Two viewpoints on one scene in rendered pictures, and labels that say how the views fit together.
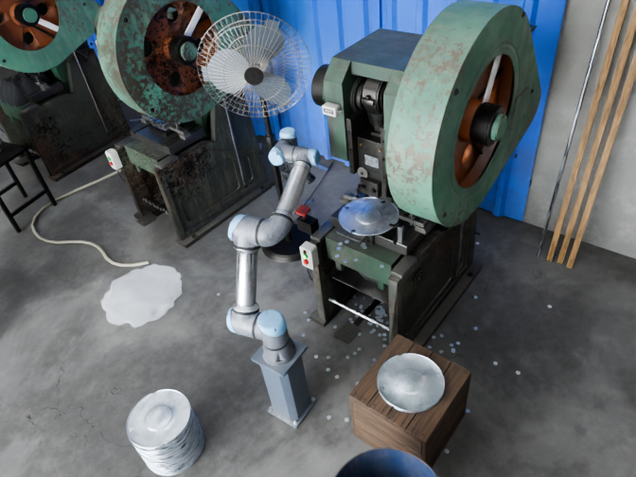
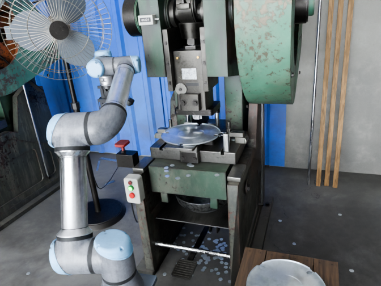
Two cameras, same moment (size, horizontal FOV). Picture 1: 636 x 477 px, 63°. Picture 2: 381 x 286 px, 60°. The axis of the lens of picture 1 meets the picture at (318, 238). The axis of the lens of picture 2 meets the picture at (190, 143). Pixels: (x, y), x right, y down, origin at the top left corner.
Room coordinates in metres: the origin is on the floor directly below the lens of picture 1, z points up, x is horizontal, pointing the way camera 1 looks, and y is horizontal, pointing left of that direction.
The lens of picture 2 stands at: (0.53, 0.32, 1.35)
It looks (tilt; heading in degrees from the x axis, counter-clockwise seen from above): 22 degrees down; 338
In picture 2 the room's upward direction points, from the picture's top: 5 degrees counter-clockwise
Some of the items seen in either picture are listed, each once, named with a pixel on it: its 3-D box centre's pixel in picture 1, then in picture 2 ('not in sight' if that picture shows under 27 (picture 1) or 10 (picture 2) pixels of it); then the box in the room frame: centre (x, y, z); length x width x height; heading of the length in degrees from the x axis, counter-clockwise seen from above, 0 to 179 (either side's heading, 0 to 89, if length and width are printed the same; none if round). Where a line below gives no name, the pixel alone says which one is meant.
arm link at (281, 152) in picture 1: (283, 152); (101, 66); (1.99, 0.10, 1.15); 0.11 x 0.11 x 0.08; 63
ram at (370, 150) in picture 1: (377, 162); (192, 78); (1.99, -0.31, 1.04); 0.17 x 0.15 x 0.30; 137
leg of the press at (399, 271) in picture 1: (442, 255); (254, 173); (1.94, -0.63, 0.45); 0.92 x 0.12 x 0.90; 137
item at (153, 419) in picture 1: (158, 417); not in sight; (1.32, 0.83, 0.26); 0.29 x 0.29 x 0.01
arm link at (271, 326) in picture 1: (272, 327); (113, 253); (1.46, 0.25, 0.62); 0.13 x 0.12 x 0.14; 63
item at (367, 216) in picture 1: (368, 215); (190, 133); (1.93, -0.25, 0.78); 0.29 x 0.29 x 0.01
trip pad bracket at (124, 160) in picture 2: (309, 232); (129, 168); (2.06, 0.04, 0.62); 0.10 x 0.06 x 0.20; 47
